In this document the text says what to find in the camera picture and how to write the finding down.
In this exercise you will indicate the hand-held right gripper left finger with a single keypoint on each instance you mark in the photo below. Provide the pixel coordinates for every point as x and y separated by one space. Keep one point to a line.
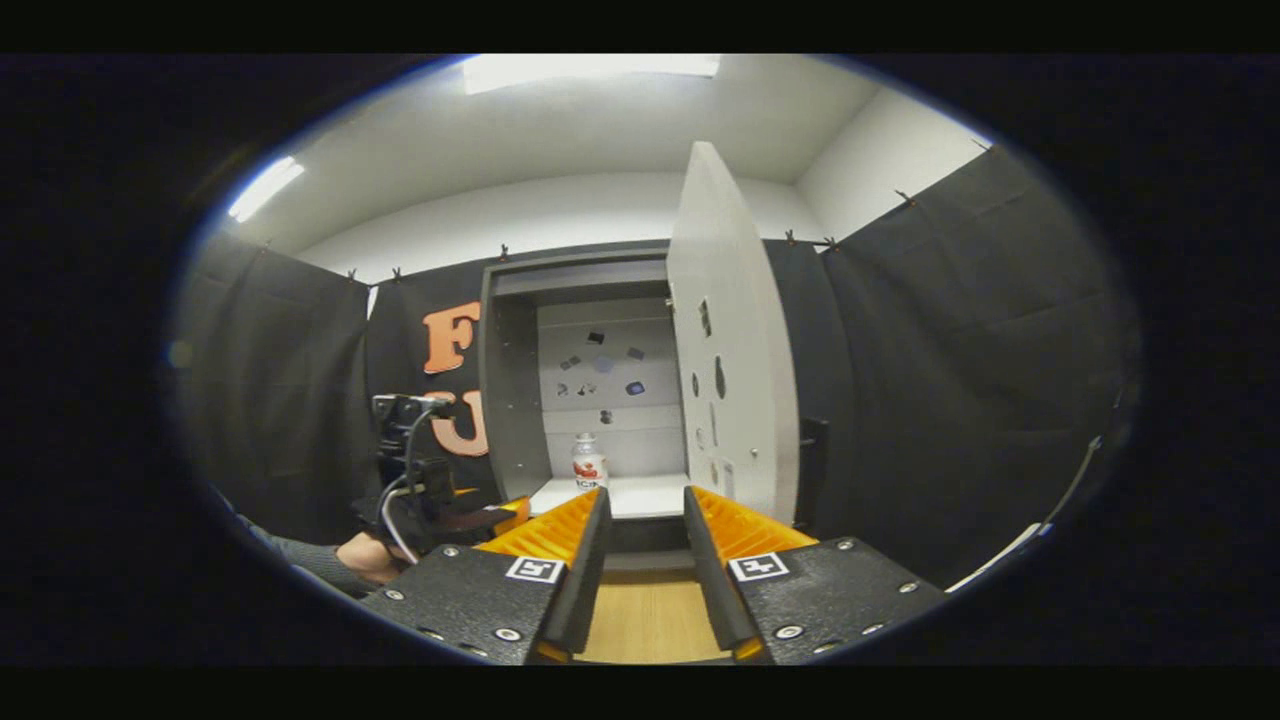
585 580

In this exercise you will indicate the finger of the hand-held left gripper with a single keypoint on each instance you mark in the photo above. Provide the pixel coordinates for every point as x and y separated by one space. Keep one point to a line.
518 515

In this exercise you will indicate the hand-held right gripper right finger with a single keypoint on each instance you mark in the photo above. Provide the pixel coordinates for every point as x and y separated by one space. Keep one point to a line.
710 580

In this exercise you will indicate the clear plastic bottle red label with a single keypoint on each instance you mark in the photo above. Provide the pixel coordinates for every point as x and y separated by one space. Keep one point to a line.
589 468

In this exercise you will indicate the white cabinet door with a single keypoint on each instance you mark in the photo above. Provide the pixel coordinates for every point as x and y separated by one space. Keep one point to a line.
740 350

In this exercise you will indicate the grey cabinet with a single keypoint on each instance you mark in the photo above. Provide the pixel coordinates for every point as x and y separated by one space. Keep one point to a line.
512 400

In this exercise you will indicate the black backdrop cloth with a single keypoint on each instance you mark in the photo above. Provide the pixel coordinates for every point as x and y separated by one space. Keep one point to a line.
950 380

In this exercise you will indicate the ceiling tube light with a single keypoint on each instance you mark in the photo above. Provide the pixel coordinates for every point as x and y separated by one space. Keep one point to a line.
265 190

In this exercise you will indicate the ceiling panel light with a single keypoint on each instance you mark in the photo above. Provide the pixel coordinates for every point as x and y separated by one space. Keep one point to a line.
590 72

